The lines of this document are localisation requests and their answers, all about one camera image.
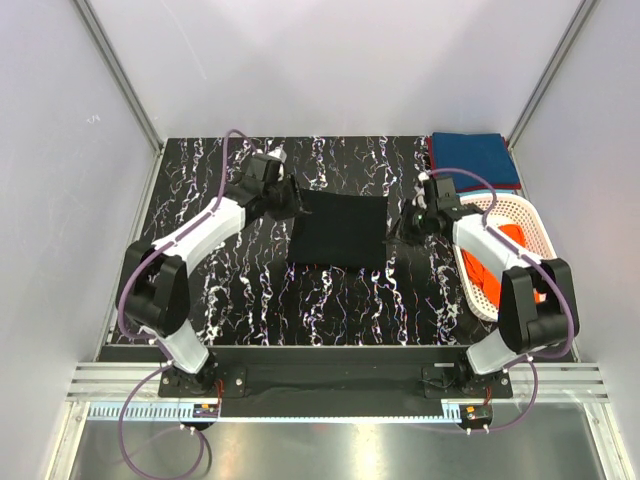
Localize white plastic laundry basket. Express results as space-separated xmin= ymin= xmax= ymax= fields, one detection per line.
xmin=452 ymin=193 xmax=557 ymax=322

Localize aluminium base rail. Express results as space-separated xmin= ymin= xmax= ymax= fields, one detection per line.
xmin=67 ymin=362 xmax=608 ymax=403

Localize black marble pattern mat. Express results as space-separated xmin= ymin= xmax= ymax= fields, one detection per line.
xmin=140 ymin=136 xmax=494 ymax=346

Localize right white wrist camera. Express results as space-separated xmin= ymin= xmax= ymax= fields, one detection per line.
xmin=412 ymin=172 xmax=430 ymax=209

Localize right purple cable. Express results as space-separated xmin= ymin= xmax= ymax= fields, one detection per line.
xmin=424 ymin=167 xmax=574 ymax=434

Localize black t shirt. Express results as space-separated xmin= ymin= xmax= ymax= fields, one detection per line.
xmin=287 ymin=190 xmax=388 ymax=270

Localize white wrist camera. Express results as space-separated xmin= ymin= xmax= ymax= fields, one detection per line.
xmin=267 ymin=147 xmax=287 ymax=180
xmin=412 ymin=172 xmax=430 ymax=209

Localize purple cable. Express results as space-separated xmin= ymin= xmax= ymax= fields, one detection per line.
xmin=424 ymin=167 xmax=574 ymax=434
xmin=117 ymin=128 xmax=261 ymax=476

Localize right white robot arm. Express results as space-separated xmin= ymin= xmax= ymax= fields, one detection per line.
xmin=389 ymin=168 xmax=579 ymax=397

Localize right aluminium frame post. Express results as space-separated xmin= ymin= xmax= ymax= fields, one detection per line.
xmin=507 ymin=0 xmax=600 ymax=150

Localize aluminium frame post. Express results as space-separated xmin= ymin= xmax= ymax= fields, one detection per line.
xmin=71 ymin=0 xmax=164 ymax=155
xmin=507 ymin=0 xmax=600 ymax=150

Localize left aluminium frame post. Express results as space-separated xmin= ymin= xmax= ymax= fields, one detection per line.
xmin=71 ymin=0 xmax=164 ymax=155

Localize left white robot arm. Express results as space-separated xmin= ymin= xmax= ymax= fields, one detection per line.
xmin=116 ymin=148 xmax=305 ymax=396

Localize folded light blue t shirt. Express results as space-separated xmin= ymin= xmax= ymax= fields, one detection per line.
xmin=459 ymin=189 xmax=523 ymax=198

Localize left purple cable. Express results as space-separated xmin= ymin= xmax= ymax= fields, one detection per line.
xmin=117 ymin=128 xmax=261 ymax=476

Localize orange t shirt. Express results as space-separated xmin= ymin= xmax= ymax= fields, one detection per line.
xmin=461 ymin=224 xmax=526 ymax=308

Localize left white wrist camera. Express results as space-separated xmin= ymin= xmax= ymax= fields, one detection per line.
xmin=267 ymin=147 xmax=287 ymax=180

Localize slotted cable duct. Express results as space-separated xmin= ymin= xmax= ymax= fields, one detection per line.
xmin=87 ymin=401 xmax=462 ymax=424

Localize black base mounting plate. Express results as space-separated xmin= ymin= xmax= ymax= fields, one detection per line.
xmin=159 ymin=346 xmax=513 ymax=421

